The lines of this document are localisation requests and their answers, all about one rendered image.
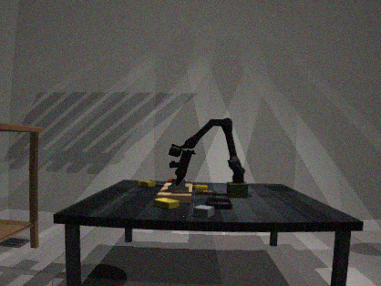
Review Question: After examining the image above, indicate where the yellow rectangular block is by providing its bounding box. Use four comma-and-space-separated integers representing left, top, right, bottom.
139, 180, 155, 187
153, 198, 180, 209

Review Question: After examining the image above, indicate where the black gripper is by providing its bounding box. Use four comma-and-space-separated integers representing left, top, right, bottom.
175, 158, 190, 186

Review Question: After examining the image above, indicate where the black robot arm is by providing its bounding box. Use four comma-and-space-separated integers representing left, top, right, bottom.
169, 117, 245, 184

